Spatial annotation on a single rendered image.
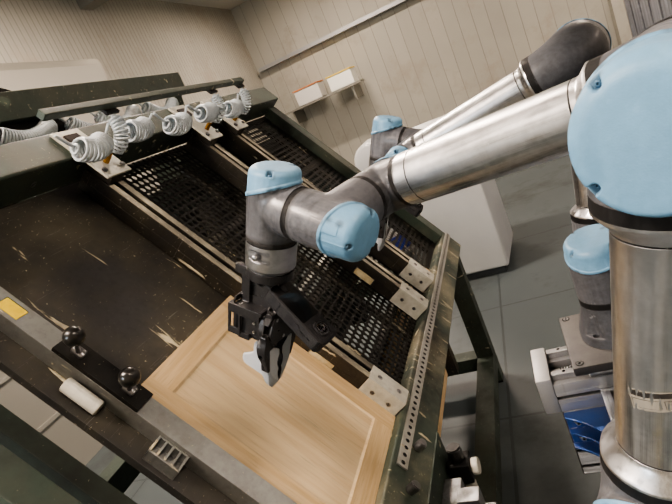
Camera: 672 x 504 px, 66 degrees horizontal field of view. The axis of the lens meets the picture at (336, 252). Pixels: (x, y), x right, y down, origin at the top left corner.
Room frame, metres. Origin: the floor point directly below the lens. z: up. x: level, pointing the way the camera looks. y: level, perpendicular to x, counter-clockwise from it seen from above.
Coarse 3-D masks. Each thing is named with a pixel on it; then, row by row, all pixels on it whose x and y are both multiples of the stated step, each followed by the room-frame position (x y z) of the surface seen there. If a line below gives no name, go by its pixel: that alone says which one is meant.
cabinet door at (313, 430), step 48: (192, 336) 1.18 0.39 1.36; (144, 384) 1.00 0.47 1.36; (192, 384) 1.06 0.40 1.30; (240, 384) 1.11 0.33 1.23; (288, 384) 1.18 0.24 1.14; (336, 384) 1.26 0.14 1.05; (240, 432) 1.00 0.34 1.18; (288, 432) 1.05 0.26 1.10; (336, 432) 1.12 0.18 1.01; (384, 432) 1.18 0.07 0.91; (288, 480) 0.94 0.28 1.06; (336, 480) 1.00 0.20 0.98
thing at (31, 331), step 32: (0, 288) 1.03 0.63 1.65; (0, 320) 0.98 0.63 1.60; (32, 320) 0.99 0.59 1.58; (32, 352) 0.97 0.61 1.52; (96, 384) 0.93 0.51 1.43; (128, 416) 0.92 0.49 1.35; (160, 416) 0.93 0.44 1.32; (192, 448) 0.89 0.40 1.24; (224, 480) 0.87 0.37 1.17; (256, 480) 0.89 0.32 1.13
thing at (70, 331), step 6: (66, 330) 0.88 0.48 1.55; (72, 330) 0.88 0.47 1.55; (78, 330) 0.88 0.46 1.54; (84, 330) 0.89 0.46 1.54; (66, 336) 0.87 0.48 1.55; (72, 336) 0.87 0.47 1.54; (78, 336) 0.87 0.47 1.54; (84, 336) 0.88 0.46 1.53; (66, 342) 0.87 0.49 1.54; (72, 342) 0.87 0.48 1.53; (78, 342) 0.87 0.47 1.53; (72, 348) 0.96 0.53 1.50; (78, 348) 0.93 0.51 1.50; (78, 354) 0.95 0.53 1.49; (84, 354) 0.96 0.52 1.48
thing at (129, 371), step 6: (126, 366) 0.87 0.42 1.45; (132, 366) 0.87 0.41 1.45; (120, 372) 0.85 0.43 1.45; (126, 372) 0.85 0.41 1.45; (132, 372) 0.85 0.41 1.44; (138, 372) 0.86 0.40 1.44; (120, 378) 0.85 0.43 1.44; (126, 378) 0.84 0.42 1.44; (132, 378) 0.85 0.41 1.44; (138, 378) 0.85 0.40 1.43; (120, 384) 0.85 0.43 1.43; (126, 384) 0.84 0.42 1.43; (132, 384) 0.85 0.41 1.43; (126, 390) 0.93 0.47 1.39; (132, 390) 0.93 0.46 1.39
